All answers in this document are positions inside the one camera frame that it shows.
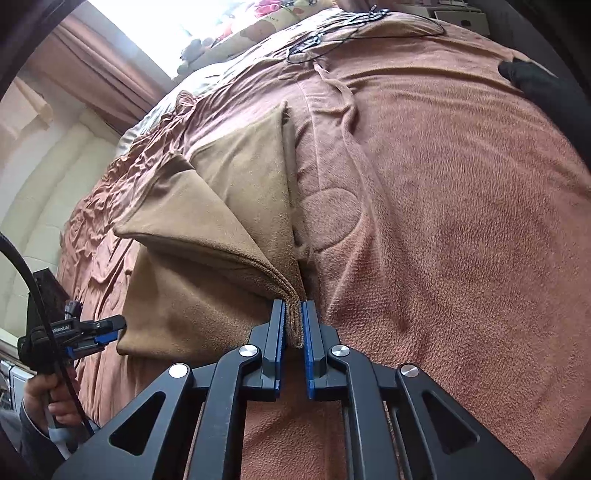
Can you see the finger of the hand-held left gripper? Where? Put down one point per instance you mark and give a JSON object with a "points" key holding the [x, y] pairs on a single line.
{"points": [[99, 340], [104, 324]]}

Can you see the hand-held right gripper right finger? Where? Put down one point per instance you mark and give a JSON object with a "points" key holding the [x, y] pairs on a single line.
{"points": [[308, 355]]}

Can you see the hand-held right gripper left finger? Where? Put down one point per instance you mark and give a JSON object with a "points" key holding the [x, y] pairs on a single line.
{"points": [[278, 350]]}

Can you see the brown cat print t-shirt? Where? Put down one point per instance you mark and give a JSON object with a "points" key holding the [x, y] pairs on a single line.
{"points": [[221, 221]]}

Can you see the person's left forearm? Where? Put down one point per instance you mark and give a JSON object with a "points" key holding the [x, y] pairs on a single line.
{"points": [[41, 443]]}

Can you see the person's left hand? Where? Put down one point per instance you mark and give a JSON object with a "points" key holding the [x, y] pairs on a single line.
{"points": [[62, 408]]}

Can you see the cream padded headboard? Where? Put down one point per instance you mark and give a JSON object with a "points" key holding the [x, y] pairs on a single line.
{"points": [[41, 184]]}

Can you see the pinkish brown fleece blanket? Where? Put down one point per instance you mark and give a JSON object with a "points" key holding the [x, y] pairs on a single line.
{"points": [[438, 221]]}

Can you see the grey green bed sheet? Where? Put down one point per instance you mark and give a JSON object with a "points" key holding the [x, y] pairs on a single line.
{"points": [[166, 106]]}

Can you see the pink curtain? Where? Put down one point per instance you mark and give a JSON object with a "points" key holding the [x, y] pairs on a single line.
{"points": [[106, 64]]}

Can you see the cream bear print pillow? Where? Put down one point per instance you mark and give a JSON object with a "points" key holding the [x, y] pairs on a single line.
{"points": [[258, 32]]}

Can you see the black folded garment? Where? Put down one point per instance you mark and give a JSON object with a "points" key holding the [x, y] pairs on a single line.
{"points": [[540, 87]]}

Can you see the cream nightstand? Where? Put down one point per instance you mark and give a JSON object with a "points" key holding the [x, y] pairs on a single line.
{"points": [[461, 16]]}

